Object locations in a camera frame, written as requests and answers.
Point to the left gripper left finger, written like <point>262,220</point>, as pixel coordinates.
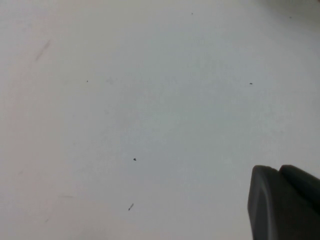
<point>270,207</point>

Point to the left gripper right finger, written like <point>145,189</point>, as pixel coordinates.
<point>302,183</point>

